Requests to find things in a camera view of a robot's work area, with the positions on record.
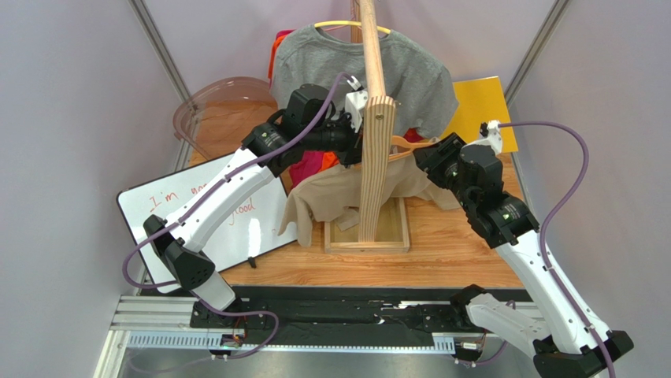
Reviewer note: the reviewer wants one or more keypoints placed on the orange cloth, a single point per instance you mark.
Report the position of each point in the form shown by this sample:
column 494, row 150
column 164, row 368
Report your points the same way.
column 330, row 160

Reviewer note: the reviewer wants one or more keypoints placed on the grey t shirt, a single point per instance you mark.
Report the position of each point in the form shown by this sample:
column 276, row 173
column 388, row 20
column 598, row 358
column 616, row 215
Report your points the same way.
column 420, row 84

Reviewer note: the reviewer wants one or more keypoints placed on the wooden clothes rack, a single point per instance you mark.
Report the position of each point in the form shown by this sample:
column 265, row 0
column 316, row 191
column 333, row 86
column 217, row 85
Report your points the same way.
column 383, row 225

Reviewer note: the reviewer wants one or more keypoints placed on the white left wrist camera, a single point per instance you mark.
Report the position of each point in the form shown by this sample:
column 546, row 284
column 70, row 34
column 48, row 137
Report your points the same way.
column 355, row 102

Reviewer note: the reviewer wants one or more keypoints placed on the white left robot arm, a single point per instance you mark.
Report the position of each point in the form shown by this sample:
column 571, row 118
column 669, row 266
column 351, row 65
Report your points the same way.
column 309, row 122

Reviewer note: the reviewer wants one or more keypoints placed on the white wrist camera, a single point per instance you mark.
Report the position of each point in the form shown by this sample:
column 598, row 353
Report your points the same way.
column 355, row 102
column 490, row 135

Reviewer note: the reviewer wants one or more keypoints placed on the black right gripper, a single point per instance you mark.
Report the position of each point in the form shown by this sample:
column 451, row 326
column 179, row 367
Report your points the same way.
column 424, row 157

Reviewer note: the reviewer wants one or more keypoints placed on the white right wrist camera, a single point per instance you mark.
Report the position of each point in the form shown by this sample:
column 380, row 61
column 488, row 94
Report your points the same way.
column 490, row 135

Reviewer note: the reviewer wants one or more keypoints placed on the orange plastic hanger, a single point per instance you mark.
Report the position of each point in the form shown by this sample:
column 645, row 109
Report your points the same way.
column 400, row 147

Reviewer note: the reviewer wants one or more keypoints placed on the clear pink plastic bowl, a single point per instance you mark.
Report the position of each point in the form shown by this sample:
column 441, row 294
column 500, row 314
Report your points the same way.
column 215, row 119

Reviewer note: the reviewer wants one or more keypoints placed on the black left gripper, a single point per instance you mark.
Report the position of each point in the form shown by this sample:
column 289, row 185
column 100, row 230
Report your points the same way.
column 353, row 153

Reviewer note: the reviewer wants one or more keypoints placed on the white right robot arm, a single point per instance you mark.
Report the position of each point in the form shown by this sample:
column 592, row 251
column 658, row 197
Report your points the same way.
column 570, row 340

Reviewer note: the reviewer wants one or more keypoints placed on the white board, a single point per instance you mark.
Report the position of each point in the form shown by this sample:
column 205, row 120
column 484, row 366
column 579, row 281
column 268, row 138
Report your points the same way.
column 250, row 231

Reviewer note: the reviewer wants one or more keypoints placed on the yellow plastic hanger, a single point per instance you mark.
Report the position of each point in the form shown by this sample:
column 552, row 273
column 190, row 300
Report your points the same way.
column 350, row 23

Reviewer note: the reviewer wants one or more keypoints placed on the beige t shirt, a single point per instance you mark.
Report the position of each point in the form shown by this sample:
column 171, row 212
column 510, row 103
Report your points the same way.
column 327, row 195

